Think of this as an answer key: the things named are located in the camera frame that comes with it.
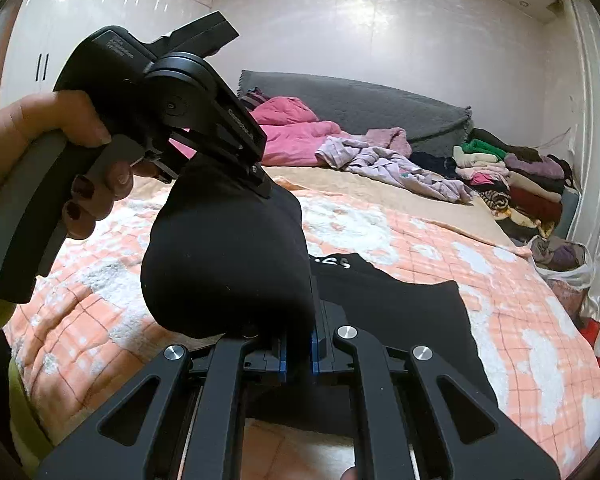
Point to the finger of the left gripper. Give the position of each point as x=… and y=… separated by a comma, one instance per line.
x=203, y=37

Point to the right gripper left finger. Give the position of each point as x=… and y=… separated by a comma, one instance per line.
x=181, y=417

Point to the black sweater orange cuffs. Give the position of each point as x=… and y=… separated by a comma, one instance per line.
x=223, y=260

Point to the plastic bag of clothes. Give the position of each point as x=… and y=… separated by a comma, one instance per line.
x=561, y=261

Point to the stack of folded clothes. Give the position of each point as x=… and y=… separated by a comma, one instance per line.
x=527, y=192

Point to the right hand thumb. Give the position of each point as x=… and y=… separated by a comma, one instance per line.
x=350, y=474

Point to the left hand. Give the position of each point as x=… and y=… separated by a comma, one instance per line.
x=73, y=113

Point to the striped dark pillow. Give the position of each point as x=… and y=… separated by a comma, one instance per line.
x=252, y=98

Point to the pink quilt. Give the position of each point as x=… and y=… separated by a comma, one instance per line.
x=293, y=132

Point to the white wardrobe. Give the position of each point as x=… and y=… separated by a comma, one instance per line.
x=46, y=32

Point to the orange white plaid blanket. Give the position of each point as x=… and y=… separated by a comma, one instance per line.
x=87, y=330

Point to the green fleece garment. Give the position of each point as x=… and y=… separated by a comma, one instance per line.
x=23, y=443

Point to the lilac crumpled garment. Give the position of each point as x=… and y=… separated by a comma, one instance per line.
x=387, y=166

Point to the grey headboard cushion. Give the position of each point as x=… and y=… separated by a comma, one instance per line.
x=431, y=126

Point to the beige bed sheet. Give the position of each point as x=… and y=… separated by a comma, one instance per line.
x=405, y=204

